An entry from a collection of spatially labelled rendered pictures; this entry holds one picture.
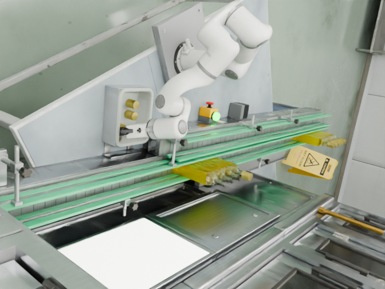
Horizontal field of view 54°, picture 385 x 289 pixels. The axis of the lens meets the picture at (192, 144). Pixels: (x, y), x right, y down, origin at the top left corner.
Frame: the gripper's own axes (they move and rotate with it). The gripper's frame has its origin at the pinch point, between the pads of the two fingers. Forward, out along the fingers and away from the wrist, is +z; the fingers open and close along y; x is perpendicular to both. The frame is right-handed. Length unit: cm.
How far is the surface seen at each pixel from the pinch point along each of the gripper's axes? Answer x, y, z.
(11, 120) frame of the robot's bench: 7.2, -31.8, 23.0
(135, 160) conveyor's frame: -11.9, 2.6, -1.8
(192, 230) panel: -37.8, 5.1, -24.9
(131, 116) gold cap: 5.6, 4.1, -0.3
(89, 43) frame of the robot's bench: 46, 29, 51
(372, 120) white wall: -26, 616, 34
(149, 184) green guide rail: -22.1, 7.7, -3.4
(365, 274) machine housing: -55, 33, -77
